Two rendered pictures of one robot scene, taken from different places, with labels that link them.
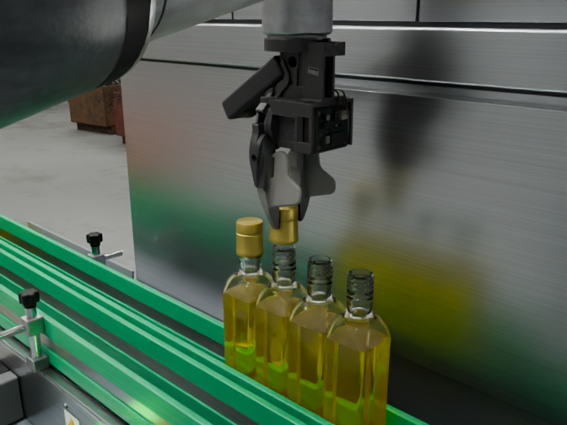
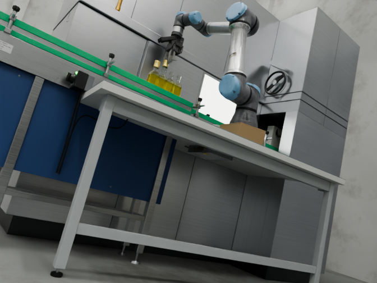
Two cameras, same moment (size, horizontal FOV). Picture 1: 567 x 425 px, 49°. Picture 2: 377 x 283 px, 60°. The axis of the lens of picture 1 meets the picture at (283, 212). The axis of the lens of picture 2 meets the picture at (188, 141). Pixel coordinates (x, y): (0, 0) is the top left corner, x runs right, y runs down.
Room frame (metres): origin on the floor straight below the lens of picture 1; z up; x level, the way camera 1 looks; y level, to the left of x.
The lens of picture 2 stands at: (0.04, 1.84, 0.36)
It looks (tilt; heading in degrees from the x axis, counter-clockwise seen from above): 11 degrees up; 282
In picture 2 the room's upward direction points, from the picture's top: 14 degrees clockwise
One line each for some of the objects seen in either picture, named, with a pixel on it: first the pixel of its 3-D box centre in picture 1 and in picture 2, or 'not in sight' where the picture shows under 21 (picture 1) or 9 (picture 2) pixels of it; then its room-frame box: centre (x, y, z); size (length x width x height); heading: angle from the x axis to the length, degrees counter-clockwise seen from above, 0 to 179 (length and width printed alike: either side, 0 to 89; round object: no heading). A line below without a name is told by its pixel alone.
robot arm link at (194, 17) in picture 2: not in sight; (193, 19); (0.59, 0.02, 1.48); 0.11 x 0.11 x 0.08; 58
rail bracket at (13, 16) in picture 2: not in sight; (12, 18); (1.16, 0.74, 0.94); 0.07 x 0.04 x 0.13; 137
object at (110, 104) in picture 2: not in sight; (225, 216); (0.13, 0.14, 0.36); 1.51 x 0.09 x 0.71; 42
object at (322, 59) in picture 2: not in sight; (312, 79); (-0.29, -0.99, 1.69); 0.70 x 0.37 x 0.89; 47
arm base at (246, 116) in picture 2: not in sight; (244, 118); (0.14, 0.13, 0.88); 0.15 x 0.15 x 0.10
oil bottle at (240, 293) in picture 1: (251, 343); (150, 87); (0.74, 0.04, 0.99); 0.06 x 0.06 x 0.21; 47
